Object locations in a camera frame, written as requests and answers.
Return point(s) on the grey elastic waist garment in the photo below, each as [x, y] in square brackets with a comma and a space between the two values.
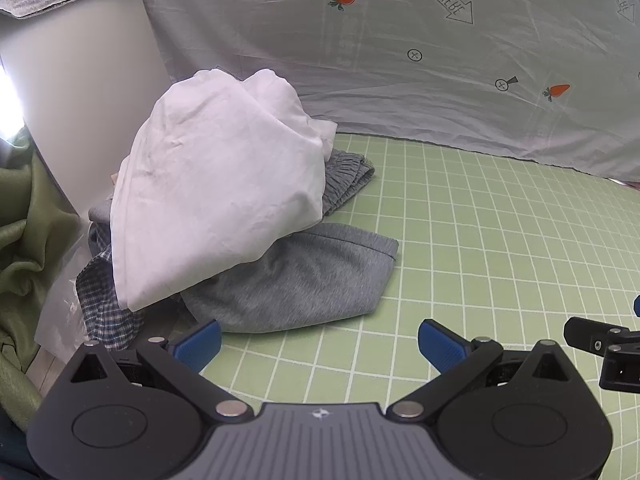
[345, 180]

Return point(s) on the green curtain cloth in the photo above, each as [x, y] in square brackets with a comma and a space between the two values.
[30, 240]

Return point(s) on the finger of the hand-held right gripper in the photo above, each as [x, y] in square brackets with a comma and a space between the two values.
[590, 335]

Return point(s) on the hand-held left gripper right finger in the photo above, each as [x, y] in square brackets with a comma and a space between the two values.
[441, 344]

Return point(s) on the grey-green printed shirt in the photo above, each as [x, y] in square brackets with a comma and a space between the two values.
[400, 60]

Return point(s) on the clear plastic bag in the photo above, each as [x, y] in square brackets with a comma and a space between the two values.
[60, 310]

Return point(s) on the white garment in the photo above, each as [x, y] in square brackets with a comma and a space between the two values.
[215, 185]

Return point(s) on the green grid cutting mat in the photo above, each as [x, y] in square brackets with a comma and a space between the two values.
[500, 240]

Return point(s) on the grey sweat shorts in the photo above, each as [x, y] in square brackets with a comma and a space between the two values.
[300, 280]

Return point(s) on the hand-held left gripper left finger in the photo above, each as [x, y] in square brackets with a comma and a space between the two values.
[199, 344]

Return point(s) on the blue plaid cloth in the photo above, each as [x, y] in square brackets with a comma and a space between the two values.
[107, 310]

